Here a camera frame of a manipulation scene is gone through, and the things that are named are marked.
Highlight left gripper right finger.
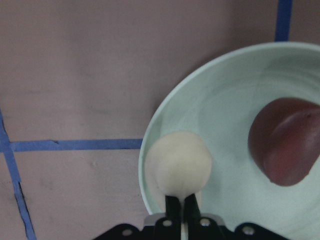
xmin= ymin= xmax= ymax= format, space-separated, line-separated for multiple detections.
xmin=183 ymin=193 xmax=201 ymax=224

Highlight light green plate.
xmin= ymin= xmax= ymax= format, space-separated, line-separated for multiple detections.
xmin=139 ymin=42 xmax=320 ymax=240

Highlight white bun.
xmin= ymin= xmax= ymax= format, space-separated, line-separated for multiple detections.
xmin=145 ymin=131 xmax=213 ymax=200

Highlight brown chocolate bun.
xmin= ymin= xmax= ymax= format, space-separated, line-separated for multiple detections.
xmin=248 ymin=97 xmax=320 ymax=187

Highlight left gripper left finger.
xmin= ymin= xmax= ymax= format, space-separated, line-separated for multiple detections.
xmin=165 ymin=195 xmax=183 ymax=225

